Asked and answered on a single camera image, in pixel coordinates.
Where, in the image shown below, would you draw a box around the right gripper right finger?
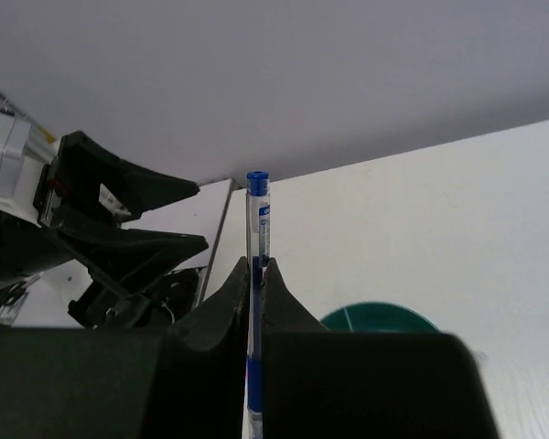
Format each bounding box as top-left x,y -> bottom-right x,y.
262,259 -> 500,438

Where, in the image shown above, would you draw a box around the blue pen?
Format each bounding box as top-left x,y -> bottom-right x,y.
246,171 -> 270,439

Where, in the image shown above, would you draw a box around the teal round divided organizer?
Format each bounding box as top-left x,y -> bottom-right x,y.
320,302 -> 440,333

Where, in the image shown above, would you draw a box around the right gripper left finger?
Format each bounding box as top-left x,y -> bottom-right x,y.
0,258 -> 249,438

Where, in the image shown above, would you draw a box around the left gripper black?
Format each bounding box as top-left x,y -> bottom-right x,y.
0,131 -> 209,327

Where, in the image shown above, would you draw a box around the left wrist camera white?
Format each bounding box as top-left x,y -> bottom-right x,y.
0,92 -> 59,223

